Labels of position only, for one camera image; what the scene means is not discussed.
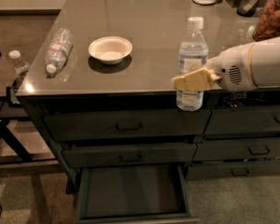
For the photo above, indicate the snack bag in drawer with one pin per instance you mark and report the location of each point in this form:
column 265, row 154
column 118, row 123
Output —
column 241, row 98

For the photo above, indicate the grey drawer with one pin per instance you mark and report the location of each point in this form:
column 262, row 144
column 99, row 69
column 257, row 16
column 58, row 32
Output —
column 125, row 124
column 238, row 149
column 82, row 157
column 244, row 121
column 232, row 169

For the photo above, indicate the open bottom left drawer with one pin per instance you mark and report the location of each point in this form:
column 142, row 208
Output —
column 137, row 194

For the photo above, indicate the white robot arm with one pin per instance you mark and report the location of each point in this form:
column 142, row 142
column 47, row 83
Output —
column 265, row 63

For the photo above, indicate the grey drawer cabinet frame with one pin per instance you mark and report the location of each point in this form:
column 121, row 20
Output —
column 38, row 107

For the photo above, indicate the black side table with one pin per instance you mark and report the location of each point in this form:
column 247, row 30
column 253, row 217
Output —
column 10, row 109

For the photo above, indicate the bottom right grey drawer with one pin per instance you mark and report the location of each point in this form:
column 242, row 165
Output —
column 232, row 169

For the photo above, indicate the clear crushed plastic bottle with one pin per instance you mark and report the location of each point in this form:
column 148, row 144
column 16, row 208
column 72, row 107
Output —
column 58, row 51

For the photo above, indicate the small clear bottle white cap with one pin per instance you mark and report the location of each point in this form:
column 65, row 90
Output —
column 21, row 67

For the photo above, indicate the white paper bowl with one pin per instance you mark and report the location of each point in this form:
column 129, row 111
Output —
column 110, row 49

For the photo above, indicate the top left grey drawer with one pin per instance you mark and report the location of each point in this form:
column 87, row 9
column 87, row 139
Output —
column 125, row 124

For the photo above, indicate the top right grey drawer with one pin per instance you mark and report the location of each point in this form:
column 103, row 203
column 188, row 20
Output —
column 244, row 121

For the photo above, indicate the middle left grey drawer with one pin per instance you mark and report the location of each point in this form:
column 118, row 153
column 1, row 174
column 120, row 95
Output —
column 82, row 157

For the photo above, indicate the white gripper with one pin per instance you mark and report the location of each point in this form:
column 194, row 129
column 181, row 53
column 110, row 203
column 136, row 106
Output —
column 231, row 68

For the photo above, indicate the middle right grey drawer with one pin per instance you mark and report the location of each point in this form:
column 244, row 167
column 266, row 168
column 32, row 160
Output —
column 238, row 149

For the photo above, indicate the blue label plastic water bottle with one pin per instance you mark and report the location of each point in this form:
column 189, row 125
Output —
column 193, row 53

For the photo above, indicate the glass jar of snacks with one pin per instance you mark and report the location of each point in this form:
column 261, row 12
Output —
column 268, row 25

